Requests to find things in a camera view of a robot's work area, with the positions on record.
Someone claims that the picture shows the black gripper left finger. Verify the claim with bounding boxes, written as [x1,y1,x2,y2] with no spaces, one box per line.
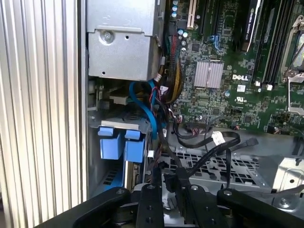
[38,183,165,228]

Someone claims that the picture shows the CPU socket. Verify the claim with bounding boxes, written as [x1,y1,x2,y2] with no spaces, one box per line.
[281,6,304,77]

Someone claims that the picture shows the thick black sleeved wire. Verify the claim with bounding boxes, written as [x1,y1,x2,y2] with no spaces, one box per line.
[155,123,190,192]

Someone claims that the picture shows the flat blue wire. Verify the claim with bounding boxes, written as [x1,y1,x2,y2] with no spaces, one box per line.
[128,79,159,142]

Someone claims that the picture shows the black expansion slot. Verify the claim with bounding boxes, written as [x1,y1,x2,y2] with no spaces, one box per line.
[211,0,222,37]
[199,0,210,37]

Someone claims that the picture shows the yellow and black wire bundle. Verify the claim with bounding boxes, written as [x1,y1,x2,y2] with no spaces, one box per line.
[165,35,186,105]

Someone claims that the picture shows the black RAM slot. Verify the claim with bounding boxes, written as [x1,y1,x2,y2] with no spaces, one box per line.
[265,0,288,90]
[253,0,276,86]

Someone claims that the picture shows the silver finned chipset heatsink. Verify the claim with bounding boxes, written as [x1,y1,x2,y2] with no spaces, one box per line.
[193,60,225,89]

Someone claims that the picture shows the metal disk bay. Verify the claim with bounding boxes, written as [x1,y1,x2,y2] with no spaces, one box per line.
[87,111,155,191]

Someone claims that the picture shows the thin black looped wire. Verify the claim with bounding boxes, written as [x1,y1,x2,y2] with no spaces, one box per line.
[224,149,233,191]

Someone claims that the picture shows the black wire with block connector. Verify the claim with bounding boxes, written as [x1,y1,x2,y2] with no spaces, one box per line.
[152,166,178,194]

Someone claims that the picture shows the white expansion slot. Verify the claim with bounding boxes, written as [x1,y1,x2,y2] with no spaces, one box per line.
[187,0,198,30]

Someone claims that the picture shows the open silver PC case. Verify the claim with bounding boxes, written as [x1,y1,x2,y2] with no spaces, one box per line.
[80,0,304,214]

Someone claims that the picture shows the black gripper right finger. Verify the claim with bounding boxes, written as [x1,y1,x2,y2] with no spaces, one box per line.
[185,184,304,228]

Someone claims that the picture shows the black wire with free plug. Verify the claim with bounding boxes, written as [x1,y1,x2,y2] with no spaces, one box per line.
[227,138,258,153]

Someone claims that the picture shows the hard disk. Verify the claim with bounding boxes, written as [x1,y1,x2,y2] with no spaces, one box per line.
[96,125,147,190]

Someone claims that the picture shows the black wire with white tag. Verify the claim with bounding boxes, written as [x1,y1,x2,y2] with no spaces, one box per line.
[175,130,242,181]

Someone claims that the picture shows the metal socket cover frame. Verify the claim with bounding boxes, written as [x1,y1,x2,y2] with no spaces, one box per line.
[285,71,304,114]

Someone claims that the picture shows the silver power supply box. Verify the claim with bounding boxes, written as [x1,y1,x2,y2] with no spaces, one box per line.
[85,0,165,83]

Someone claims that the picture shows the black Nvidia graphics card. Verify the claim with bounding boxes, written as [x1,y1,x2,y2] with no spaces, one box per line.
[237,0,265,53]

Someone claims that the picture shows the green Dell motherboard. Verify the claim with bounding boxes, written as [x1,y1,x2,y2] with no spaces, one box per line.
[163,0,304,138]

